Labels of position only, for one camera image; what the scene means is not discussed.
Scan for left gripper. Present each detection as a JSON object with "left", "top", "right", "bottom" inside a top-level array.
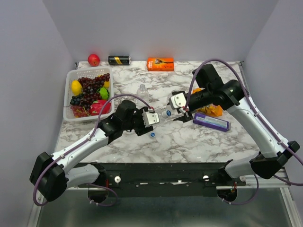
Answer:
[{"left": 123, "top": 106, "right": 154, "bottom": 136}]

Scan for clear bottle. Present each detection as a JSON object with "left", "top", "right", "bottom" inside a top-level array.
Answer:
[
  {"left": 157, "top": 110, "right": 172, "bottom": 123},
  {"left": 136, "top": 84, "right": 149, "bottom": 109}
]

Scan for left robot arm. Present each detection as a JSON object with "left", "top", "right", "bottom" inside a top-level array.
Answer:
[{"left": 29, "top": 100, "right": 159, "bottom": 206}]

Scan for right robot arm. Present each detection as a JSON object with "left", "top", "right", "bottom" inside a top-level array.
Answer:
[{"left": 169, "top": 63, "right": 300, "bottom": 185}]

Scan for standing clear bottle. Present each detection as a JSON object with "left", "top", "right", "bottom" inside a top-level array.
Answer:
[{"left": 136, "top": 84, "right": 149, "bottom": 109}]

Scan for blue cap table centre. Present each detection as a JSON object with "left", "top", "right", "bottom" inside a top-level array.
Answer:
[{"left": 150, "top": 132, "right": 156, "bottom": 138}]

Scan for purple toothpaste box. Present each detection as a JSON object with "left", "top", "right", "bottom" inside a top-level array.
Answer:
[{"left": 193, "top": 113, "right": 231, "bottom": 132}]

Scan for orange snack bag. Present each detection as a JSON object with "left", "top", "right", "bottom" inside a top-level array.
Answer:
[{"left": 192, "top": 87, "right": 223, "bottom": 117}]

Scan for red dragon fruit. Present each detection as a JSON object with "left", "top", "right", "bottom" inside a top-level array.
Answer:
[{"left": 89, "top": 100, "right": 111, "bottom": 115}]

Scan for green toy fruit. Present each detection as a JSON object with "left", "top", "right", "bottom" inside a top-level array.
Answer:
[{"left": 97, "top": 87, "right": 110, "bottom": 100}]

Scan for orange razor box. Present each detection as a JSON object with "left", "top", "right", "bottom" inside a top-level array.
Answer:
[{"left": 146, "top": 58, "right": 175, "bottom": 71}]

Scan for yellow fruit behind grapes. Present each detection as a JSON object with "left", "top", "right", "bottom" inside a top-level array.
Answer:
[{"left": 103, "top": 81, "right": 110, "bottom": 88}]

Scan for light red grapes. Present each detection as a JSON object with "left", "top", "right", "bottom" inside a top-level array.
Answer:
[{"left": 70, "top": 105, "right": 90, "bottom": 118}]

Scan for red grape bunch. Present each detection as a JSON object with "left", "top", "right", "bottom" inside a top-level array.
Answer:
[{"left": 78, "top": 73, "right": 110, "bottom": 108}]

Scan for dark blue grapes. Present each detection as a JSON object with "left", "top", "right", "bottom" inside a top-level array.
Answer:
[{"left": 70, "top": 94, "right": 83, "bottom": 106}]

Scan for black gold can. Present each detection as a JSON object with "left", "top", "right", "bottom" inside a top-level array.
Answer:
[{"left": 108, "top": 56, "right": 131, "bottom": 65}]

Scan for yellow lemon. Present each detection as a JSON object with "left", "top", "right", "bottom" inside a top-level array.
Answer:
[{"left": 71, "top": 80, "right": 82, "bottom": 96}]

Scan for red apple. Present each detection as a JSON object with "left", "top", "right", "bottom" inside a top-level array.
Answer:
[{"left": 88, "top": 54, "right": 100, "bottom": 67}]

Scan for white plastic basket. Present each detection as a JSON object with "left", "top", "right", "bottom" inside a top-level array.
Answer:
[{"left": 63, "top": 66, "right": 113, "bottom": 122}]

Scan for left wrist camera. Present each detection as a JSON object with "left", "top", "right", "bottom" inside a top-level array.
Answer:
[{"left": 142, "top": 112, "right": 159, "bottom": 127}]

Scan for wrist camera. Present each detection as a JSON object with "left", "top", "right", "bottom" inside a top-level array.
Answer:
[
  {"left": 142, "top": 112, "right": 159, "bottom": 127},
  {"left": 169, "top": 92, "right": 187, "bottom": 110}
]

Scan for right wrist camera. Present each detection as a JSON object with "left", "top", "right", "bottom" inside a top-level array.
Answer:
[{"left": 169, "top": 92, "right": 187, "bottom": 110}]

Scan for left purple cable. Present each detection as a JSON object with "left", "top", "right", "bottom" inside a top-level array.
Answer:
[{"left": 33, "top": 94, "right": 154, "bottom": 207}]

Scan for purple cable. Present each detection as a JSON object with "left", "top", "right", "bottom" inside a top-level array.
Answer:
[
  {"left": 183, "top": 58, "right": 303, "bottom": 186},
  {"left": 33, "top": 94, "right": 154, "bottom": 207}
]

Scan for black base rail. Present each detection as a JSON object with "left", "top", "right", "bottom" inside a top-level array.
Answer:
[{"left": 88, "top": 162, "right": 246, "bottom": 198}]

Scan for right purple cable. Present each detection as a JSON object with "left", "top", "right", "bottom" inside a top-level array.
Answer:
[{"left": 183, "top": 58, "right": 303, "bottom": 186}]

